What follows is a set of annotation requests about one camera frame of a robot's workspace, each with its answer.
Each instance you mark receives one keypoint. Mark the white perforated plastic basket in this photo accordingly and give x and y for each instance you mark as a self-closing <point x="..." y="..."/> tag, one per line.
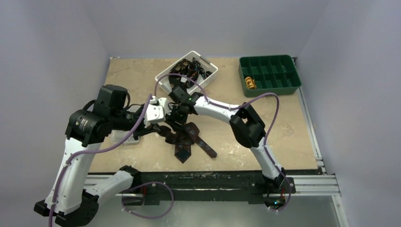
<point x="162" y="78"/>

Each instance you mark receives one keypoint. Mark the rolled orange tie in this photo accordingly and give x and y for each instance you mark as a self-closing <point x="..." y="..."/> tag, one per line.
<point x="250" y="83"/>

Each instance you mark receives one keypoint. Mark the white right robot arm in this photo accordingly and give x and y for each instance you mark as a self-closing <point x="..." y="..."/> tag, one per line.
<point x="247" y="126"/>

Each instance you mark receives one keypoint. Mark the aluminium frame rail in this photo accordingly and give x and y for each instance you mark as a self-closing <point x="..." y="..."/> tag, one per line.
<point x="291" y="135"/>

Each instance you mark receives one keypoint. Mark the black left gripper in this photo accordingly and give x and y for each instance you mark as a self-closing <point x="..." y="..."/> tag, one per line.
<point x="143" y="130"/>

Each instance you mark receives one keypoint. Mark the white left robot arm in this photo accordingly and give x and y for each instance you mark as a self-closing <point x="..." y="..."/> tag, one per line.
<point x="69" y="203"/>

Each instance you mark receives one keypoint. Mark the maroon blue floral tie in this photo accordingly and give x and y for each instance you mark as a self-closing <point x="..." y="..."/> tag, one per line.
<point x="183" y="139"/>

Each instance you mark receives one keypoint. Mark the clear plastic screw box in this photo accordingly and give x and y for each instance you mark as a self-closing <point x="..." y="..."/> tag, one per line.
<point x="117" y="136"/>

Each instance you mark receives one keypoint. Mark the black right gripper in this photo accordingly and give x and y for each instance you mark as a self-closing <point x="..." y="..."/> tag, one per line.
<point x="175" y="115"/>

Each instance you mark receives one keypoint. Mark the dark ties in basket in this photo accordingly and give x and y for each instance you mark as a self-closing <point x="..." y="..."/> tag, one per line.
<point x="191" y="69"/>

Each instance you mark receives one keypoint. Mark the green compartment tray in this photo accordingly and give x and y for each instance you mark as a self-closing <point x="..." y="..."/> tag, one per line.
<point x="272" y="73"/>

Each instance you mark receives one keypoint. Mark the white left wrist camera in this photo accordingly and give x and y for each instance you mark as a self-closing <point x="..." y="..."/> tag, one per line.
<point x="157" y="111"/>

